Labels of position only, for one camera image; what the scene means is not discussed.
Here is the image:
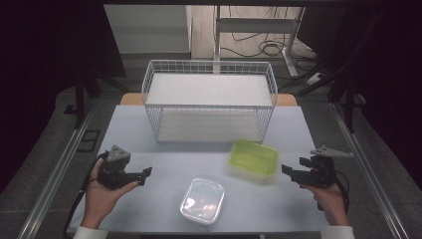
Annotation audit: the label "aluminium rail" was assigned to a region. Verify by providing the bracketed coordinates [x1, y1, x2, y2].
[327, 101, 412, 239]
[18, 99, 98, 239]

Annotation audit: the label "person's left hand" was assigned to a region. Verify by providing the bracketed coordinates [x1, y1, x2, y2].
[81, 159, 140, 229]

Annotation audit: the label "clear plastic container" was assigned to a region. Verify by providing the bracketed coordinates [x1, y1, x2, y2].
[179, 177, 226, 228]

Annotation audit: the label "white wire shelf rack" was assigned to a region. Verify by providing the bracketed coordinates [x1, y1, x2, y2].
[141, 59, 279, 144]

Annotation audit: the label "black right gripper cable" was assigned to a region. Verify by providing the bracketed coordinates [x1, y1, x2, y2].
[332, 177, 351, 214]

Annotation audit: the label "person's right hand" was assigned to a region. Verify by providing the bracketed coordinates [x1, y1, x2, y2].
[302, 182, 350, 227]

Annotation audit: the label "black metal stand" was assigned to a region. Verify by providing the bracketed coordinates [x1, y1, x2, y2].
[73, 71, 128, 130]
[278, 9, 386, 134]

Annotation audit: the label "white power strip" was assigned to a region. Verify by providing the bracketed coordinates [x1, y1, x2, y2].
[305, 71, 322, 86]

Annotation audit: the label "black floor bracket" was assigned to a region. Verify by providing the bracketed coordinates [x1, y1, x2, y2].
[77, 128, 102, 153]

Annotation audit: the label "green plastic container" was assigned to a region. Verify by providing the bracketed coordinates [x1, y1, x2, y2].
[228, 138, 279, 177]

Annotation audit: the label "white metal desk frame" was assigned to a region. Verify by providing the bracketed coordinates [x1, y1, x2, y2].
[213, 5, 307, 78]

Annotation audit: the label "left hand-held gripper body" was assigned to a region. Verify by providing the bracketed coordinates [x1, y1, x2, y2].
[98, 144, 131, 191]

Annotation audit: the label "white cabinet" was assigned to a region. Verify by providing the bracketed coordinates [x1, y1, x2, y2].
[104, 4, 193, 55]

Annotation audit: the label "wooden table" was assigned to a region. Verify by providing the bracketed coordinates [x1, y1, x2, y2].
[118, 93, 299, 108]

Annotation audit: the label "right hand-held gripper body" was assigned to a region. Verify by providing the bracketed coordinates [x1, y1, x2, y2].
[298, 145, 354, 189]

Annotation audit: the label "black floor cables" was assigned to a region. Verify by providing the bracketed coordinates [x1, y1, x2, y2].
[220, 6, 320, 65]

